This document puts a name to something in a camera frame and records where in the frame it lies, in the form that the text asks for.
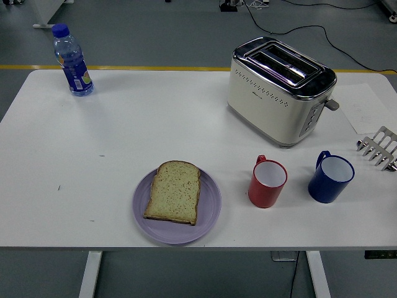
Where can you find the clear bracket under table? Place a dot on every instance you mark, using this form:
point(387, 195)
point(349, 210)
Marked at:
point(283, 256)

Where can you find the blue plastic water bottle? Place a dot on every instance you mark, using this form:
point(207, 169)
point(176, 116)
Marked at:
point(76, 73)

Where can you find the cream and chrome toaster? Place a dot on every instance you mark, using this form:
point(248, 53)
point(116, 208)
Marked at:
point(263, 102)

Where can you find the white paper sheet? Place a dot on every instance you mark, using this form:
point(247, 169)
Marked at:
point(356, 102)

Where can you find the red mug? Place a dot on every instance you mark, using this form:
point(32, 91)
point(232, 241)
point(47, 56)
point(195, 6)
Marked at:
point(263, 195)

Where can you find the white desk leg with foot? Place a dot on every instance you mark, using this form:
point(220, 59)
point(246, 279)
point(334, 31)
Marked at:
point(43, 12)

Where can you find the bread slice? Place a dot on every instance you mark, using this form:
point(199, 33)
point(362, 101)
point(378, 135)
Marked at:
point(173, 195)

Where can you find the white furniture frame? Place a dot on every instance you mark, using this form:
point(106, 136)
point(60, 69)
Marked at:
point(391, 9)

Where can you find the purple round plate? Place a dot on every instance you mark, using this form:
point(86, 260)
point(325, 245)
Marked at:
point(173, 234)

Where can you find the black table control panel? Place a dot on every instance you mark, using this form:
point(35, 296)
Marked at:
point(380, 254)

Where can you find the white table leg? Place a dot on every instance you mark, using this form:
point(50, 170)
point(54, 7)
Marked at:
point(90, 276)
point(318, 276)

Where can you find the metal toast rack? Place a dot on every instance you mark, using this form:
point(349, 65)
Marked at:
point(384, 139)

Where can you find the blue mug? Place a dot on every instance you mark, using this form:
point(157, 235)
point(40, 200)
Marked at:
point(325, 189)

